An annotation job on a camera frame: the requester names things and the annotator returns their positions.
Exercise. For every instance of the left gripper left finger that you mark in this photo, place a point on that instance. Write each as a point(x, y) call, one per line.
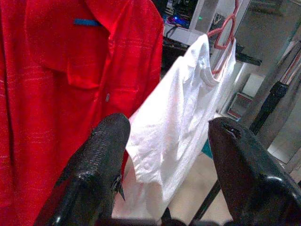
point(94, 164)

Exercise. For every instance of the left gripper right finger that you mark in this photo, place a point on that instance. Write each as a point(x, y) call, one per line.
point(247, 176)

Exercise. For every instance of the white printed T-shirt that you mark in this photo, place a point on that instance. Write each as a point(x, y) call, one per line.
point(174, 117)

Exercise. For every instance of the red plastic clothes hanger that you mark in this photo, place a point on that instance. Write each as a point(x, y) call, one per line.
point(219, 46)

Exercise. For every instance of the black metal bar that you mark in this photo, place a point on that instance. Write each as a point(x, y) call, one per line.
point(207, 202)

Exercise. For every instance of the red and white box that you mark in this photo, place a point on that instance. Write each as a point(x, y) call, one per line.
point(237, 103)

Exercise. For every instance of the red polo shirt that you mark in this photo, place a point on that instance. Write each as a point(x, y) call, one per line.
point(47, 94)

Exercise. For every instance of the white shelf unit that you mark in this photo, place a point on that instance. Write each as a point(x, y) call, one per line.
point(200, 14)

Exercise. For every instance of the black round post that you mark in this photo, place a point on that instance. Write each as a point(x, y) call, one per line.
point(270, 106)

